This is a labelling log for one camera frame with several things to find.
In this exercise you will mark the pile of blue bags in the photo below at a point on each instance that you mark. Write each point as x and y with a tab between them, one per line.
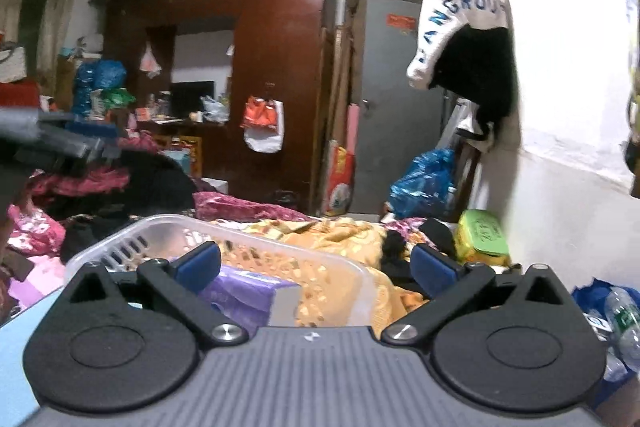
97	82

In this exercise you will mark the pink hanging bag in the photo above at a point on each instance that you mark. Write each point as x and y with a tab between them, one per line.
149	62

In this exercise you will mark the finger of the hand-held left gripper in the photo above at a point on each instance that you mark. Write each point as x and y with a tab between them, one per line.
80	141

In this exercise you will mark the black clothing pile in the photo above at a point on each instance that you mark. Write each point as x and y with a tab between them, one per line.
150	187

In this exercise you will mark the grey door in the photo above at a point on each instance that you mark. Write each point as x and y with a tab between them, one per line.
390	107

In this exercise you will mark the purple packet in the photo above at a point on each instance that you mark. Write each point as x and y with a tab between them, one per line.
250	294

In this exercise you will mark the black monitor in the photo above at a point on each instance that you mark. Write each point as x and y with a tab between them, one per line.
190	97

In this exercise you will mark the clear plastic basket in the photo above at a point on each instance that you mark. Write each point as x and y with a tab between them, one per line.
150	234

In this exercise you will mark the blue plastic bag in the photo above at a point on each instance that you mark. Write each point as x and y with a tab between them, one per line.
425	182

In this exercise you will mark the black cloth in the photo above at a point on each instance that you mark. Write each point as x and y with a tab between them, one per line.
435	234

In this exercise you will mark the pink floral blanket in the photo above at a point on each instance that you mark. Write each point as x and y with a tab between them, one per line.
235	204

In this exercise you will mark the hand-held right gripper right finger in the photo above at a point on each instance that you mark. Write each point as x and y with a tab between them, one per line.
431	271

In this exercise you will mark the red and yellow sack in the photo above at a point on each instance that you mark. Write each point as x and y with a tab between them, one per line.
340	182

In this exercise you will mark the yellow patterned blanket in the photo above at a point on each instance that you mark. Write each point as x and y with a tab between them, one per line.
345	239

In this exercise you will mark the red door sign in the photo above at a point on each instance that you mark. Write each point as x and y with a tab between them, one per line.
401	21

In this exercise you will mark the green box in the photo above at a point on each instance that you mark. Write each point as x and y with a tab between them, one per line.
482	234

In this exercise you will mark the black hanging garment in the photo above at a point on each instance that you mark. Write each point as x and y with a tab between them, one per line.
480	72

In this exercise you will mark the clear plastic bottle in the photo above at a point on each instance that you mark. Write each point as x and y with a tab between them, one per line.
622	317

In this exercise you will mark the orange and white bag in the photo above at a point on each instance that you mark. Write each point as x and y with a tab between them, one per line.
261	117

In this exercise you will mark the pink rolled mat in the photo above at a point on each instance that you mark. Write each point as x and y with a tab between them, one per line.
353	129

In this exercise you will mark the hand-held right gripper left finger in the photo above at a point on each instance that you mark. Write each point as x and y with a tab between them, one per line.
199	266

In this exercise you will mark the brown wooden wardrobe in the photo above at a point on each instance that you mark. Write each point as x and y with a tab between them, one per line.
285	47

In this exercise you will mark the pink patterned cloth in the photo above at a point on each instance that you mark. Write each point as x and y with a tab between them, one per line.
80	181

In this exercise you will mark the white plastic bag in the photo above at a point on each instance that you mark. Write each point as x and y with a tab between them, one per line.
215	109

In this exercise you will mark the dark blue bag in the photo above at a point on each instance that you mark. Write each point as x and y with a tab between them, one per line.
590	302

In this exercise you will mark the light blue board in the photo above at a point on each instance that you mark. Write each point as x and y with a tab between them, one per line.
20	357

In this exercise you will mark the beige curtain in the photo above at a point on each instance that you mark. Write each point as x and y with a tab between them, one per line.
55	22

